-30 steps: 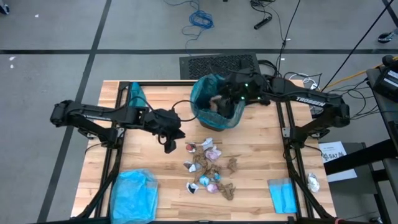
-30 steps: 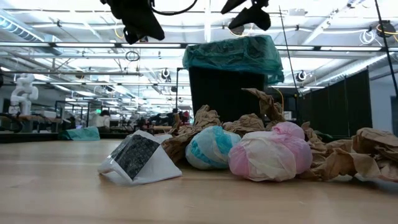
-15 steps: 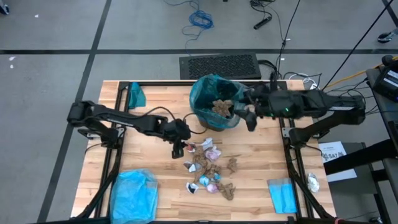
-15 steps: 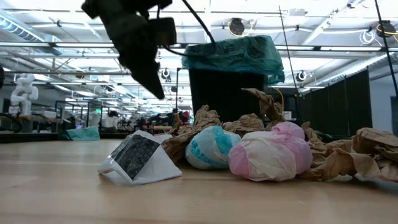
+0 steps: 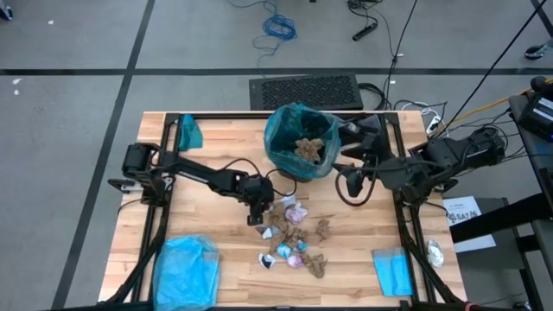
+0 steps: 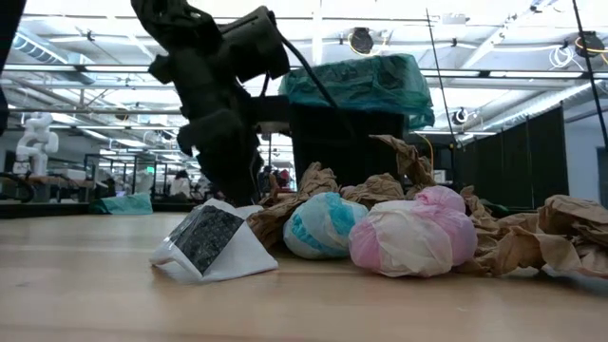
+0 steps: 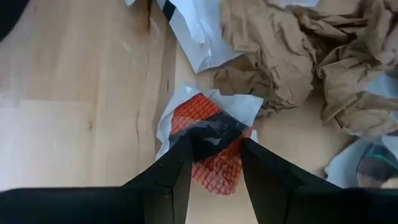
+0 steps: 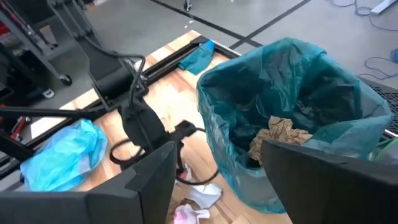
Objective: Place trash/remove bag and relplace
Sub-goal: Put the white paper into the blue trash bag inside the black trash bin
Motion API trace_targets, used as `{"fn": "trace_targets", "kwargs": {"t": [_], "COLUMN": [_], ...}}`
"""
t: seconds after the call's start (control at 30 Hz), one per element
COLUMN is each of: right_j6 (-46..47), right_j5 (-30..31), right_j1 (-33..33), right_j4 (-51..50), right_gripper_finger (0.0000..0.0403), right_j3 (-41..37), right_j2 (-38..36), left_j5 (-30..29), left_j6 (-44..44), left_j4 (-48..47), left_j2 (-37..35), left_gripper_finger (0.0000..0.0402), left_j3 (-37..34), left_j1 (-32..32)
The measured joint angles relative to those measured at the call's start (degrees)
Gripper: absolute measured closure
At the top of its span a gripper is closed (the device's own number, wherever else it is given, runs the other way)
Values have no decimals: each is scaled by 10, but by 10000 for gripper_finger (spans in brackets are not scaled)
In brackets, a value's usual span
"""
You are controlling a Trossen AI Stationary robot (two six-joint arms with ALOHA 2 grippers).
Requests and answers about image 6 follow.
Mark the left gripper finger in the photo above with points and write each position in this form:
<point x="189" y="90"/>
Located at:
<point x="271" y="114"/>
<point x="218" y="152"/>

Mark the black trash bin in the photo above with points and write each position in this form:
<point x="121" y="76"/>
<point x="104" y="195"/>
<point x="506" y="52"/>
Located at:
<point x="332" y="142"/>

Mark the black and white card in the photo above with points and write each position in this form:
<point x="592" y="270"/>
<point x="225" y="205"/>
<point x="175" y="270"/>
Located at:
<point x="214" y="242"/>

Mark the teal trash bag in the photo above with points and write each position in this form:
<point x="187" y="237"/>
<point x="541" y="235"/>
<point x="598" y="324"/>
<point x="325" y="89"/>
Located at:
<point x="370" y="85"/>

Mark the blue white plastic ball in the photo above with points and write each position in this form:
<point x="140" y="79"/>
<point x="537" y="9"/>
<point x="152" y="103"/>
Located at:
<point x="323" y="225"/>

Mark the brown packing paper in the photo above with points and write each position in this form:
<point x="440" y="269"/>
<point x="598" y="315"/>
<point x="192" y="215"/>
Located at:
<point x="522" y="237"/>

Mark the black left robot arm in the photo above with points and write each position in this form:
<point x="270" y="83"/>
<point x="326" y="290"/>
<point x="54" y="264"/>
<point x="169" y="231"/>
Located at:
<point x="166" y="19"/>

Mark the folded teal bag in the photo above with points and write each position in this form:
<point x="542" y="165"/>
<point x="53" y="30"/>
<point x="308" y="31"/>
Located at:
<point x="126" y="204"/>

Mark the person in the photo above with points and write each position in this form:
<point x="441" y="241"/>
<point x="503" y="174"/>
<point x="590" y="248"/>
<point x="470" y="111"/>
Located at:
<point x="180" y="186"/>

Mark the red background object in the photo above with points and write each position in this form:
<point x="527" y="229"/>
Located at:
<point x="284" y="178"/>

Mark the background workbench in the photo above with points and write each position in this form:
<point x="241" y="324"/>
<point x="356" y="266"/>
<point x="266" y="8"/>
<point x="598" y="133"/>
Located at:
<point x="62" y="180"/>

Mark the white humanoid robot figure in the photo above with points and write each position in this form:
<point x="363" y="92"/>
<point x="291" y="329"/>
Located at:
<point x="35" y="142"/>

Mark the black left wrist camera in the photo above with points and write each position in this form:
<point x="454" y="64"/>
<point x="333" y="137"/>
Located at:
<point x="256" y="43"/>

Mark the silver ventilation duct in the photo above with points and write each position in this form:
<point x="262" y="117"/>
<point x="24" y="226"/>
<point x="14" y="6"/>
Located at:
<point x="33" y="50"/>

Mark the black partition wall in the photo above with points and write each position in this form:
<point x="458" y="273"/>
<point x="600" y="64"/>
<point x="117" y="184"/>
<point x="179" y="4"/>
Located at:
<point x="513" y="161"/>

